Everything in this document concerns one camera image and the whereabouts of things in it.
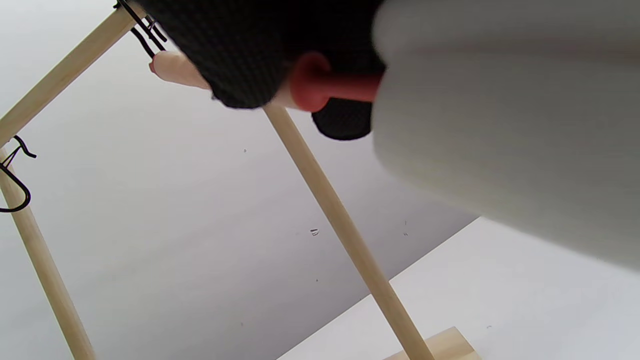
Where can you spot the black s-hook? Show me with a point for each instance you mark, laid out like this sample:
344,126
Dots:
145,30
20,192

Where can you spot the person's right hand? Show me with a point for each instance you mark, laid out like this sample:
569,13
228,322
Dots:
250,45

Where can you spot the wooden hanging rack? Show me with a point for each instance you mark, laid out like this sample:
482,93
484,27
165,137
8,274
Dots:
345,235

